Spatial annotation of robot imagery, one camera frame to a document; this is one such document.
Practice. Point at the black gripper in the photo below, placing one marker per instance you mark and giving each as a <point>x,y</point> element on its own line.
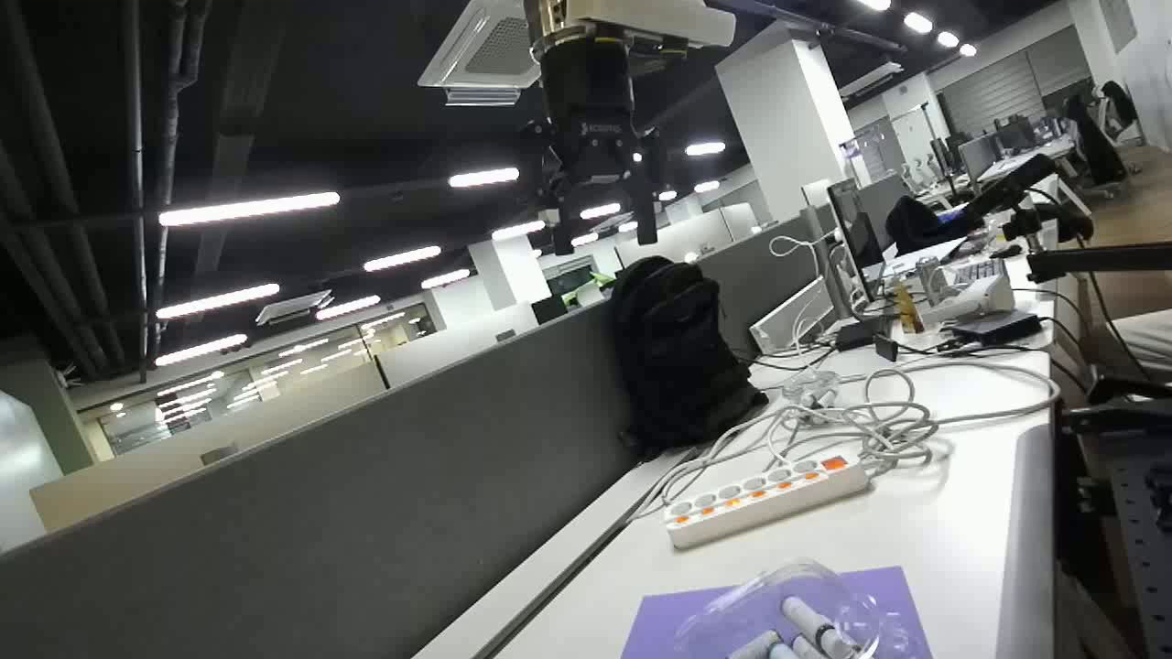
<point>592,134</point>

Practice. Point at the long ceiling tube light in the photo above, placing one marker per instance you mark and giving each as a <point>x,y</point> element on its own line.
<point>217,302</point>
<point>197,347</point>
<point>251,205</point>
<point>401,258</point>
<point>483,178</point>

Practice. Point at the black backpack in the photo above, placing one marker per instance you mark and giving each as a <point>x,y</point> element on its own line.
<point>680,353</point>

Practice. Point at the white square column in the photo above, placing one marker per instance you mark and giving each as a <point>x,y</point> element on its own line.
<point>788,128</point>

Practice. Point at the white ceiling air conditioner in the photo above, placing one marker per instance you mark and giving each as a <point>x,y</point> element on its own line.
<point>481,57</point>

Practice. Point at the black computer monitor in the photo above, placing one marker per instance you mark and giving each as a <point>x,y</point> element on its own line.
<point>850,238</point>

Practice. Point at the small yellow bottle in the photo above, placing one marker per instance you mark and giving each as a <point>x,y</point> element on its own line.
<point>905,310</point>

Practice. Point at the black office chair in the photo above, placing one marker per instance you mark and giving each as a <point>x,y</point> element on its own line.
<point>918,220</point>

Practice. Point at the white power strip orange switches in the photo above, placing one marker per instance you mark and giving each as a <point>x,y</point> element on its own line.
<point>771,496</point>

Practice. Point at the white cylindrical device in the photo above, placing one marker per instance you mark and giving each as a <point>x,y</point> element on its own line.
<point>963,285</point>

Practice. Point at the gray desk partition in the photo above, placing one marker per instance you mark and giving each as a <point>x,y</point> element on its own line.
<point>366,512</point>

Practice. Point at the black flat device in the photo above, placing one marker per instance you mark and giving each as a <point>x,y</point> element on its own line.
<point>993,325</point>

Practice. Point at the clear plastic bowl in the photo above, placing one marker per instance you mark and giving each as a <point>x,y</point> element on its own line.
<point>782,606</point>

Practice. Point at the gray marker pen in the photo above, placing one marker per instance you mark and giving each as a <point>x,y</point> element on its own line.
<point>755,645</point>
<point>811,626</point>

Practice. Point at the purple mat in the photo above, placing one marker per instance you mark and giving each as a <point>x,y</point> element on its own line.
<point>890,609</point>

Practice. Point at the black perforated breadboard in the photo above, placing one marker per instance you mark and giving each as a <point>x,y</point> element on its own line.
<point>1140,537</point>

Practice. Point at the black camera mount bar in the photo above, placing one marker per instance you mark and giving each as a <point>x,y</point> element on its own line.
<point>1101,258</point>

